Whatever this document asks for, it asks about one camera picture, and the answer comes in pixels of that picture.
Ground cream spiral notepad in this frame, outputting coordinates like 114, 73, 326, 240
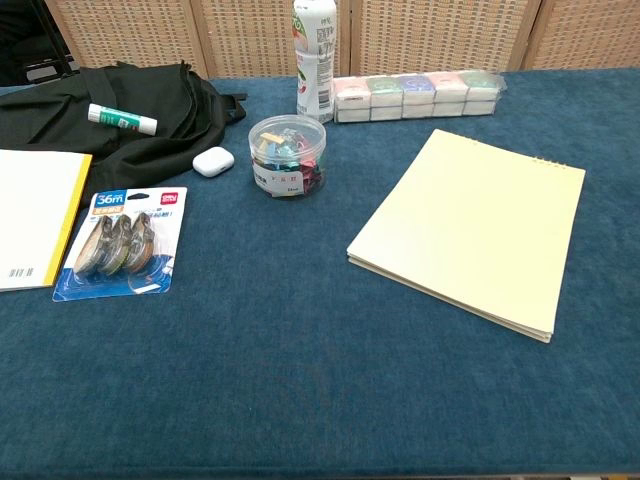
346, 128, 587, 345

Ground white book with yellow spine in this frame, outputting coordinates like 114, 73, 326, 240
0, 148, 94, 294

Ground clear tub of binder clips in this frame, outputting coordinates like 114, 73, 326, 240
248, 114, 328, 199

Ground blue table cloth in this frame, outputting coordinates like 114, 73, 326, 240
0, 68, 640, 480

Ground white earbuds case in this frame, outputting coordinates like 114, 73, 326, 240
192, 148, 236, 178

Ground pack of tissue packets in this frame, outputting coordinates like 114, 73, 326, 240
332, 70, 507, 124

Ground white drink bottle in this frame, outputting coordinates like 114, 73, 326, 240
292, 0, 337, 125

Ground correction tape blister pack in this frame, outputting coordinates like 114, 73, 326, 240
52, 186, 189, 303

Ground black backpack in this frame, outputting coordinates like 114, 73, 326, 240
0, 60, 249, 197

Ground wooden woven folding screen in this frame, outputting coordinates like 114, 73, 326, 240
43, 0, 640, 81

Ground white green glue stick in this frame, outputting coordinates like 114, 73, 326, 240
87, 102, 158, 136

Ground black chair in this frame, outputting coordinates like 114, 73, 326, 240
0, 0, 81, 87

